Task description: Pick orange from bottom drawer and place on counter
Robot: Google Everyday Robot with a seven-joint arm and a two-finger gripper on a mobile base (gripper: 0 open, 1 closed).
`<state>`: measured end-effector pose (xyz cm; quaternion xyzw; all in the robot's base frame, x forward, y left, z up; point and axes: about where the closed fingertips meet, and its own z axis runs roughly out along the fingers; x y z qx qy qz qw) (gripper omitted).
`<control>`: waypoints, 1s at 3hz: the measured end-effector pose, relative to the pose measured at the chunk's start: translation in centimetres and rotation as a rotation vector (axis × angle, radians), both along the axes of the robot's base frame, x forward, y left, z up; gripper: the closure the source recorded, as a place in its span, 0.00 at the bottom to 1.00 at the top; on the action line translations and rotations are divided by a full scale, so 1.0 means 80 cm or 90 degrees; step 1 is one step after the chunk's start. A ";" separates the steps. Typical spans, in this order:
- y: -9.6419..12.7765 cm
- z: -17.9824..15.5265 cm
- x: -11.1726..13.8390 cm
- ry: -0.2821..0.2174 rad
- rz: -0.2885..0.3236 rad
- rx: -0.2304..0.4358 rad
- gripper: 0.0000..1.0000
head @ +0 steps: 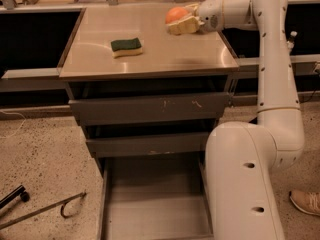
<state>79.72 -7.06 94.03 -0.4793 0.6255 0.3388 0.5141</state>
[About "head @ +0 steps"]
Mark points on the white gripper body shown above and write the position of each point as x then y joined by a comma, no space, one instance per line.
210,14

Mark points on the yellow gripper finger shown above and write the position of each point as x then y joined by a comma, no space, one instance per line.
192,8
187,25

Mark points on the orange fruit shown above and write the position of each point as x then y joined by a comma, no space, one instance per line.
175,14

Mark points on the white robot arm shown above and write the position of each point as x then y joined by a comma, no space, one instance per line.
240,156

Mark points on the grey drawer cabinet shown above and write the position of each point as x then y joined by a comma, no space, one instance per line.
168,65

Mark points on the middle grey drawer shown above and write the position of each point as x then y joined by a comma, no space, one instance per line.
148,145

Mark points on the grey drawer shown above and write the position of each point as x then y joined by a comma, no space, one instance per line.
148,145
153,198
145,109

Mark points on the top grey drawer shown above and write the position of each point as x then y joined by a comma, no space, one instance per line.
145,109

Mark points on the bottom grey drawer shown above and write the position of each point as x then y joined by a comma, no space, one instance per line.
153,198

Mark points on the green yellow sponge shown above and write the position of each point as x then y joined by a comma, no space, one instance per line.
128,47

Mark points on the clear plastic water bottle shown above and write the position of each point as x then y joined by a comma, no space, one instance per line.
291,41

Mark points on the tan sneaker shoe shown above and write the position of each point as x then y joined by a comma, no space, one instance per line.
306,202

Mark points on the metal rod with hook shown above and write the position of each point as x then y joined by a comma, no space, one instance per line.
61,204

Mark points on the black caster leg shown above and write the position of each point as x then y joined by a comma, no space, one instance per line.
20,192

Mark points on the right grey shelf rail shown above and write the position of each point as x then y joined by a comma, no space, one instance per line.
303,65

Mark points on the grey shelf rail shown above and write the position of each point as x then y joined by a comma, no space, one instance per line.
23,80
303,65

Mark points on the left grey shelf rail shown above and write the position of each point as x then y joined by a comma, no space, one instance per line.
23,80

